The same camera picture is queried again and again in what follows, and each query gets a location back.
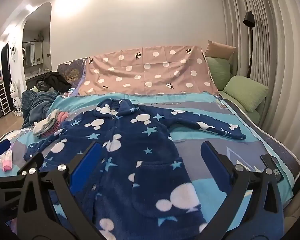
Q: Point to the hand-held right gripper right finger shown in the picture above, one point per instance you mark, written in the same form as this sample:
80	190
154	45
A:
215	166

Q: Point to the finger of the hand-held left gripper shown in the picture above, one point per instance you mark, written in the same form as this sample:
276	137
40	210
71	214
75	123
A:
17	170
0	149

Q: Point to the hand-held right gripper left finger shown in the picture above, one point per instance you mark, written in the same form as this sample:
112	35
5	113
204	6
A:
86	166

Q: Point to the blue fleece star print robe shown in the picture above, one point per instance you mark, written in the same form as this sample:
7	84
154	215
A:
140	155

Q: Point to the pink white baby sock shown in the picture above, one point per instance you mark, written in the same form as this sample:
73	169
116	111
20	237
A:
6	161

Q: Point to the white shelf rack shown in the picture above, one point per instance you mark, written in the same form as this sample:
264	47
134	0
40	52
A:
3	100

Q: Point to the grey white small garment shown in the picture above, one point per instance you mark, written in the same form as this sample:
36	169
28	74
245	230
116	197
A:
43	124

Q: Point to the black phone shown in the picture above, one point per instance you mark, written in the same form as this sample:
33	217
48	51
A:
268	161

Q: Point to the pink small garment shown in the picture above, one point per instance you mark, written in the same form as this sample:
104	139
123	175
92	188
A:
63	117

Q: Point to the white bear figurine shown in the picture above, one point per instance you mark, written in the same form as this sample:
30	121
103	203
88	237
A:
16	97

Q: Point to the teal fleece blanket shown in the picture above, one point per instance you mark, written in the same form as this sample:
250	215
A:
36	102

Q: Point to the light green pillow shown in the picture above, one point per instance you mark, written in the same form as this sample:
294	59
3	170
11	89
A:
245	92

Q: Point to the dark jacket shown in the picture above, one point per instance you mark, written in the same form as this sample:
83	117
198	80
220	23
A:
56	81

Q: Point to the dark door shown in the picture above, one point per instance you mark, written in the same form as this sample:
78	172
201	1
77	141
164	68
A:
5	60

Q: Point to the dark green pillow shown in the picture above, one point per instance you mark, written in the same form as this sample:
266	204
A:
218	71

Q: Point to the purple printed cloth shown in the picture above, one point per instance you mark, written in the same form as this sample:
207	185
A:
72	70

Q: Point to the mirror cabinet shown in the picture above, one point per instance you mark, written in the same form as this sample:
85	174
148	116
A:
32	53

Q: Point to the pink polka dot cloth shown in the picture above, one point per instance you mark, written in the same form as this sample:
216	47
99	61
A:
145	75

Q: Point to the beige pillow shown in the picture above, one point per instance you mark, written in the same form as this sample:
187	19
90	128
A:
220	48

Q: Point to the grey pleated curtain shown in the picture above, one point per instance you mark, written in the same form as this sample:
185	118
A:
277	55

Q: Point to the black floor lamp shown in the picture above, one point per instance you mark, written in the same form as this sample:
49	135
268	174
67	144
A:
249	18

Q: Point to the white wall ornament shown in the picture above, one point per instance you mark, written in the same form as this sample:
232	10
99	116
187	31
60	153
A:
13	47

